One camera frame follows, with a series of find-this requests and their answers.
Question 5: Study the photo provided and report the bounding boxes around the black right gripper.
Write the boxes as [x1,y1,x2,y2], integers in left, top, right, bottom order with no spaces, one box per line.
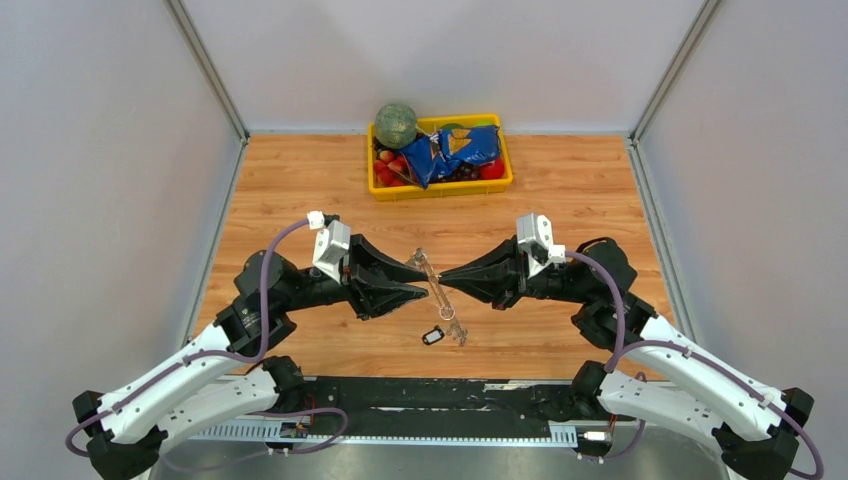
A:
[438,233,592,311]

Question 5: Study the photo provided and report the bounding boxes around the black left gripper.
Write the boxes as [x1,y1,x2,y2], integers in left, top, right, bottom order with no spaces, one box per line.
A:
[278,232,429,320]

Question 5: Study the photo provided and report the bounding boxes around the metal key holder plate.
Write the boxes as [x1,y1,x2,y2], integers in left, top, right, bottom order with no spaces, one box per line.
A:
[407,248,468,347]

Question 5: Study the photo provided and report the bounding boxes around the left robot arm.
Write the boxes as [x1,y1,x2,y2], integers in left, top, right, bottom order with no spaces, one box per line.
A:
[72,229,428,479]

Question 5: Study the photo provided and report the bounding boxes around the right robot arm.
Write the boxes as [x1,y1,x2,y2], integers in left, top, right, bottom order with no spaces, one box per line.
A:
[439,236,815,479]

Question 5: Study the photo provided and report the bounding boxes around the black tag with white label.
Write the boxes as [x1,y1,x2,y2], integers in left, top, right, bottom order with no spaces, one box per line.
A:
[421,326,446,346]

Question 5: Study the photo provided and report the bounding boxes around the red tomato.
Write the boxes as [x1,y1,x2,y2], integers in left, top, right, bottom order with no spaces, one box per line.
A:
[479,158,506,180]

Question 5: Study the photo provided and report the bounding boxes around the strawberries in bin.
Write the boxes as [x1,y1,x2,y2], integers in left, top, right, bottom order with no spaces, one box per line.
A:
[373,149,411,187]

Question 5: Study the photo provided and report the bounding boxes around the yellow plastic bin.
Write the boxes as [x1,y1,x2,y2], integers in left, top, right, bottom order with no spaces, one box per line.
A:
[366,113,514,202]

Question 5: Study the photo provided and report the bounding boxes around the blue snack bag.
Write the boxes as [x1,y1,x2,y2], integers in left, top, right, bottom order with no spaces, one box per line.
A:
[398,125,501,189]

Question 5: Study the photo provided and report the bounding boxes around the green melon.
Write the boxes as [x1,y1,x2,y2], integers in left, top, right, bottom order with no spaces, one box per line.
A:
[374,103,418,149]

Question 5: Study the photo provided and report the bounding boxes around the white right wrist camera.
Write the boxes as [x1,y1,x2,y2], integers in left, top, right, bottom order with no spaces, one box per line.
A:
[516,212,566,268]

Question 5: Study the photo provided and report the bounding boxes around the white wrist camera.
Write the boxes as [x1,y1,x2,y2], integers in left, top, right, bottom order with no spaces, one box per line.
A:
[307,211,351,284]
[516,212,566,268]

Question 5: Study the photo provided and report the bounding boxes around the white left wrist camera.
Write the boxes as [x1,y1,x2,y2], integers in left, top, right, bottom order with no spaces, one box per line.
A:
[307,211,351,284]

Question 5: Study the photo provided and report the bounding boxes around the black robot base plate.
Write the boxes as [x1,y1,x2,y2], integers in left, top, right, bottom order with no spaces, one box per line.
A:
[271,376,611,439]

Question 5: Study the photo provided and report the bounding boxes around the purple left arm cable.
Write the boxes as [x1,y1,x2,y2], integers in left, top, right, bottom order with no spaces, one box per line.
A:
[64,218,349,475]

